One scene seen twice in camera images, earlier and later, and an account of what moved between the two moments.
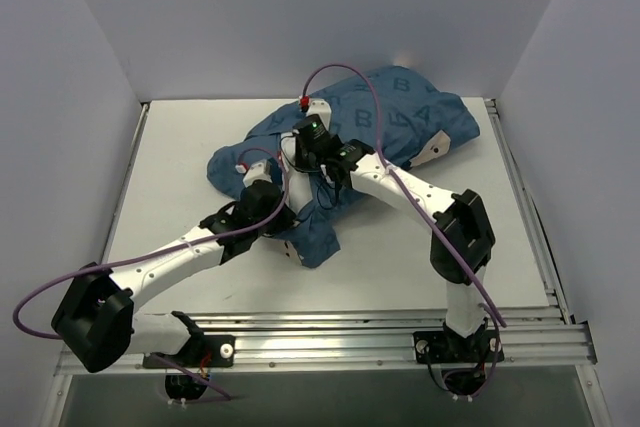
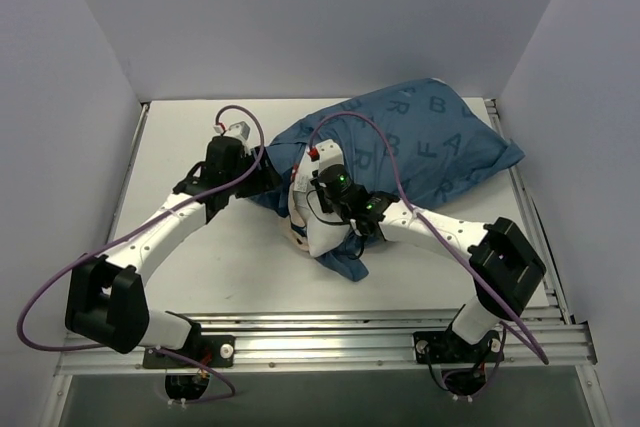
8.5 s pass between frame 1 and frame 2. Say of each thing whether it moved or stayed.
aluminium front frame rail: stayed
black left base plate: stayed
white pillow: moved
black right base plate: stayed
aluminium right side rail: stayed
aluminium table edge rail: stayed
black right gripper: moved
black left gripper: moved
